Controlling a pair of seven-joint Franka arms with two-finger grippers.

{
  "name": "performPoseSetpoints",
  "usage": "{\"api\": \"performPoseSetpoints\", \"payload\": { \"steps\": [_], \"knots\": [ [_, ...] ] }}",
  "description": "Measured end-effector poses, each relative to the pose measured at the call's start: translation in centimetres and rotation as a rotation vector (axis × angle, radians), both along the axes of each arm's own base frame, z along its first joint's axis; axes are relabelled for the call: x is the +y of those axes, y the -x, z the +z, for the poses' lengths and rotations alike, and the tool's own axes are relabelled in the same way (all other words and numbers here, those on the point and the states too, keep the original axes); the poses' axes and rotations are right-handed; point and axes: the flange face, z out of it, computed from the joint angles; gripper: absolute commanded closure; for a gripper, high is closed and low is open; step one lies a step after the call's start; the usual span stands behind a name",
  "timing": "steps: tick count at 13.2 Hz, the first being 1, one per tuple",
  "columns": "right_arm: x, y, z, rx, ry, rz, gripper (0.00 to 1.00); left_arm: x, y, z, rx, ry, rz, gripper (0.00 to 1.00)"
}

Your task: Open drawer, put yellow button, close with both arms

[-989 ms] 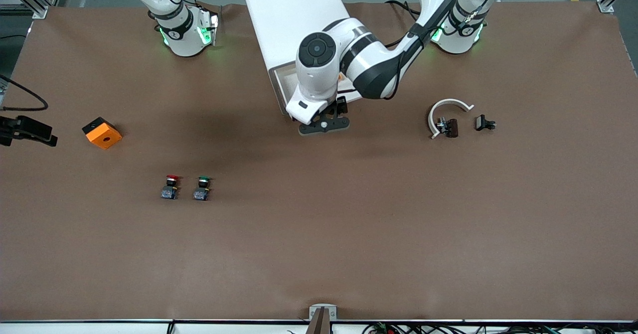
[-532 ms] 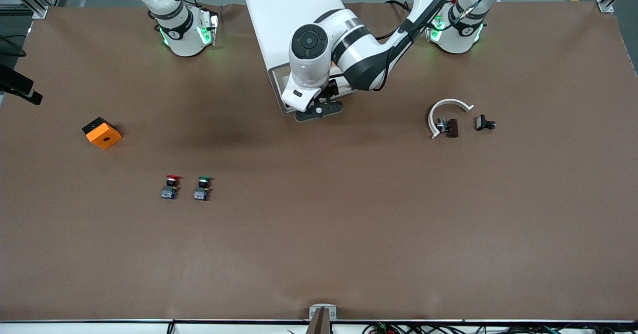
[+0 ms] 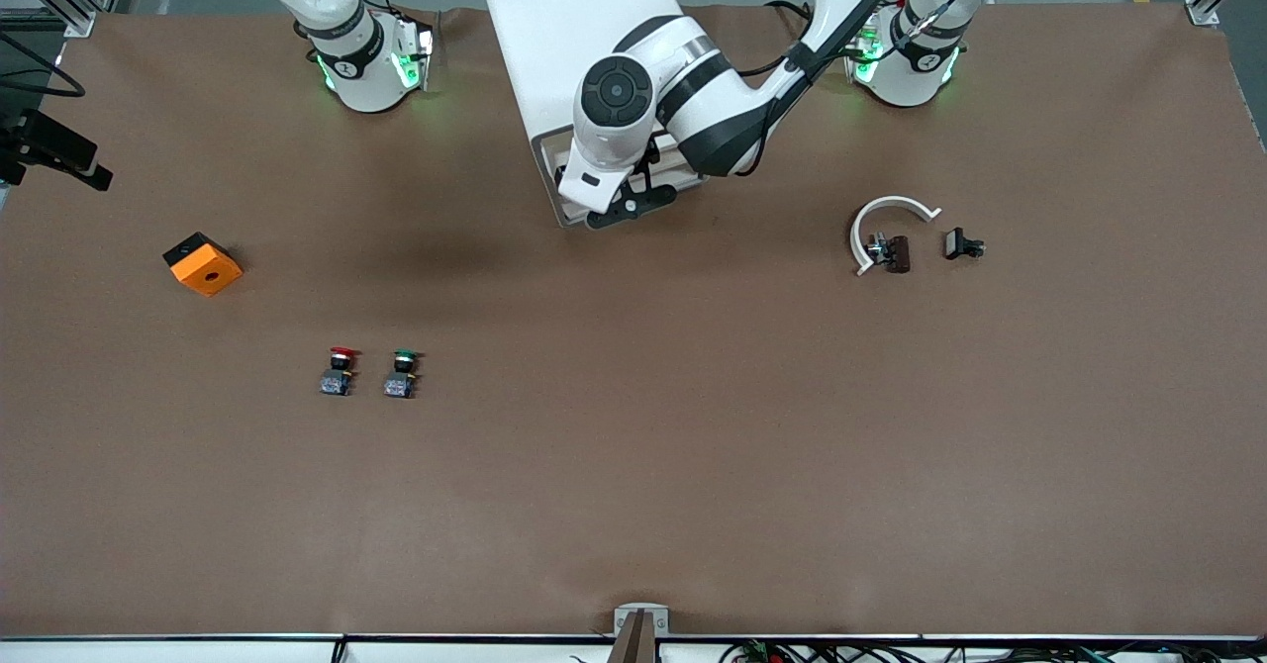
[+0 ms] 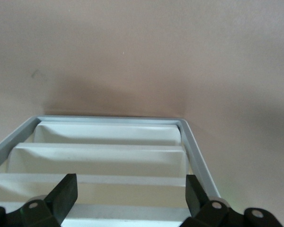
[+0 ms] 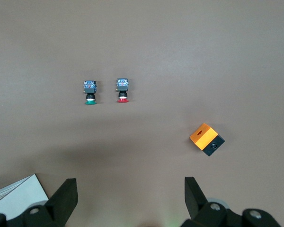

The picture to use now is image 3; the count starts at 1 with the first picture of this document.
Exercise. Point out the small black clip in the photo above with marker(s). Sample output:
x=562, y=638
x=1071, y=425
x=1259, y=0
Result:
x=955, y=243

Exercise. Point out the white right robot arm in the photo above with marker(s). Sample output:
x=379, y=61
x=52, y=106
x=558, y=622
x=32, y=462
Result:
x=366, y=79

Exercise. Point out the brown table cover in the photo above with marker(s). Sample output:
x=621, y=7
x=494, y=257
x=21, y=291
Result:
x=633, y=465

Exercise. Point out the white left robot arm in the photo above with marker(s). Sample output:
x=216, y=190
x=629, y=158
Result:
x=594, y=148

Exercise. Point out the red push button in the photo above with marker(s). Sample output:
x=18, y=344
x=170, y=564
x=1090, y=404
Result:
x=339, y=376

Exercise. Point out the brown post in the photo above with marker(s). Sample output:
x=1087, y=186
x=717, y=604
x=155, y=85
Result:
x=635, y=643

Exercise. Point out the white table edge rail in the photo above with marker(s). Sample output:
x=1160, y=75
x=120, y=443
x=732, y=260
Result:
x=198, y=651

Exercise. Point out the white curved plastic piece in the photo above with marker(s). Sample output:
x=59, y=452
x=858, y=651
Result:
x=896, y=201

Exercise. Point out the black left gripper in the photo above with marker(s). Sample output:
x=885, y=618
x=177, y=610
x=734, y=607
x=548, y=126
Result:
x=652, y=154

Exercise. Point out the grey metal bracket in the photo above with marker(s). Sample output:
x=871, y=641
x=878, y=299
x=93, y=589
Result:
x=661, y=623

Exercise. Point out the green push button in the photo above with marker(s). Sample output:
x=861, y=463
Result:
x=400, y=378

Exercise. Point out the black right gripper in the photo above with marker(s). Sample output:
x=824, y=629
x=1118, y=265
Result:
x=38, y=144

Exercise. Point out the orange box with hole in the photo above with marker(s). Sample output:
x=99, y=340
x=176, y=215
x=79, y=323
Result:
x=208, y=272

